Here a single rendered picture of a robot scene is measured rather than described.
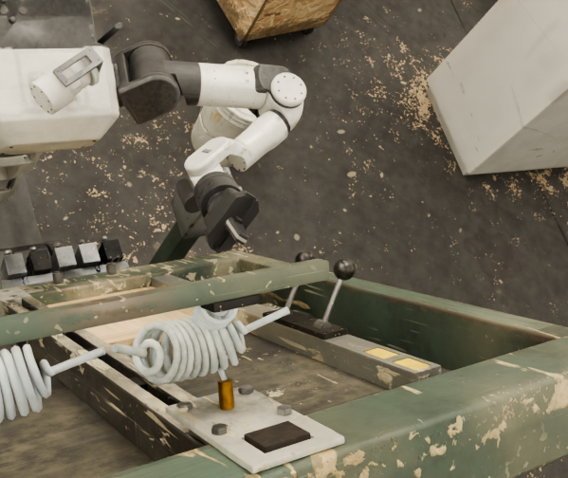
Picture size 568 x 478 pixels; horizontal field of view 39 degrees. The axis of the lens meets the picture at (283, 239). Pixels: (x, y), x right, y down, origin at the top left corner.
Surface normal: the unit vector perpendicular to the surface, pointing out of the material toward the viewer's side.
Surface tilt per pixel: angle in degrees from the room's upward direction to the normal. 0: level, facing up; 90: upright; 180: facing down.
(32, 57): 23
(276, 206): 0
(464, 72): 90
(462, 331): 90
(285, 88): 11
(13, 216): 0
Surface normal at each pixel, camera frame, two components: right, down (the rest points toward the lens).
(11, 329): 0.53, 0.10
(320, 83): 0.41, -0.45
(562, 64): -0.86, 0.10
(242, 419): -0.07, -0.98
